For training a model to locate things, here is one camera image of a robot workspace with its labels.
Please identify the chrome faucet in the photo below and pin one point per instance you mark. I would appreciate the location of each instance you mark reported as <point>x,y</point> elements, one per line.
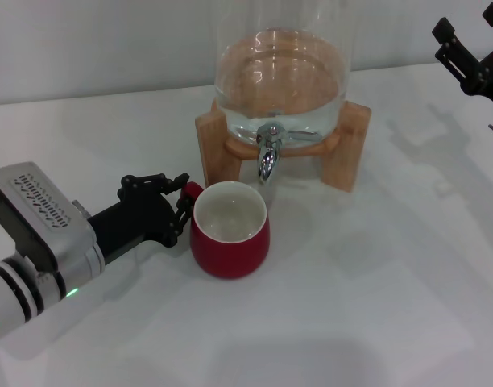
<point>267,161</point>

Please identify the red ceramic cup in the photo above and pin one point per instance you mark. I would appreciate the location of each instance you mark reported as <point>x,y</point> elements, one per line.
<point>230,258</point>

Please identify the glass water dispenser jar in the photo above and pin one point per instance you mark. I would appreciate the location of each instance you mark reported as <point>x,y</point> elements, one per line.
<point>282,80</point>

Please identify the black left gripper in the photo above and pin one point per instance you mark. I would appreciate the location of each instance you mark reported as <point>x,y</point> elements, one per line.
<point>133,221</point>

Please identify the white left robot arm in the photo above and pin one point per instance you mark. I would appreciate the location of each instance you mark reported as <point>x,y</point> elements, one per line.
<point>5,298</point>

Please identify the wooden dispenser stand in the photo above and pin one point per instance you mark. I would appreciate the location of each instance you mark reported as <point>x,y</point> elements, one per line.
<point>220,157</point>

